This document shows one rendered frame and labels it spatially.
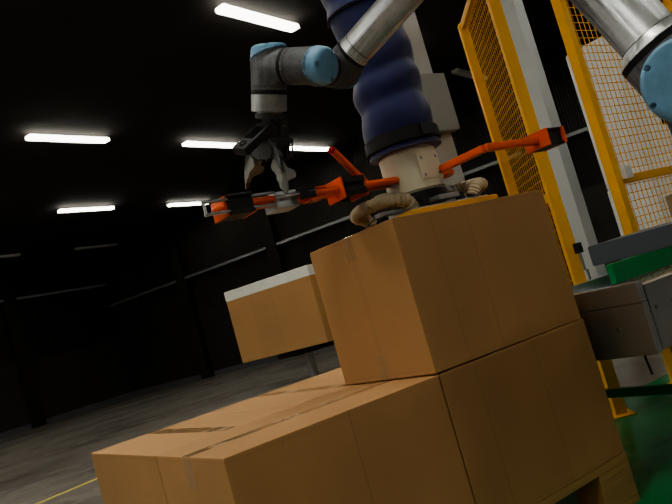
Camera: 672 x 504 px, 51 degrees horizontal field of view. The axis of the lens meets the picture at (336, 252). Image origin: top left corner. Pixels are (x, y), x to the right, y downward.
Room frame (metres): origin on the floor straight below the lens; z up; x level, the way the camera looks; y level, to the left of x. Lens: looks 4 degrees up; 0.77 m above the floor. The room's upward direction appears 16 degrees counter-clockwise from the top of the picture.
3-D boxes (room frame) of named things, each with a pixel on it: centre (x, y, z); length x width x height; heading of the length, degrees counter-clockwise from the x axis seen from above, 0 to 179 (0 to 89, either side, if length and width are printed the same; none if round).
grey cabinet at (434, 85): (3.51, -0.68, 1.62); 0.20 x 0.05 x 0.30; 125
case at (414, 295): (2.11, -0.28, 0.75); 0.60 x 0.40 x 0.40; 126
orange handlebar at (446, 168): (1.88, -0.19, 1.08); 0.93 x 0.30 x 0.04; 125
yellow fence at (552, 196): (3.50, -1.00, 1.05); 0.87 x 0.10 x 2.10; 177
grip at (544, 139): (2.05, -0.67, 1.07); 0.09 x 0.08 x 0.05; 35
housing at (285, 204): (1.83, 0.10, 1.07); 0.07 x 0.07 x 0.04; 35
